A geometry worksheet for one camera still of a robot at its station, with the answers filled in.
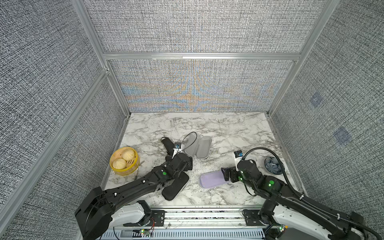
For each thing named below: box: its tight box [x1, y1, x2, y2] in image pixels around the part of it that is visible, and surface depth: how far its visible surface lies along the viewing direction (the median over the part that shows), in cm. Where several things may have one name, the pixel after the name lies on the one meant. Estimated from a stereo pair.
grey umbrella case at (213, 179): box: [200, 170, 230, 189], surface depth 84 cm
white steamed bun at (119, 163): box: [112, 158, 127, 170], surface depth 88 cm
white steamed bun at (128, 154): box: [122, 148, 136, 161], surface depth 92 cm
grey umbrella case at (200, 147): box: [182, 132, 213, 160], surface depth 102 cm
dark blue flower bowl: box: [264, 157, 285, 175], surface depth 91 cm
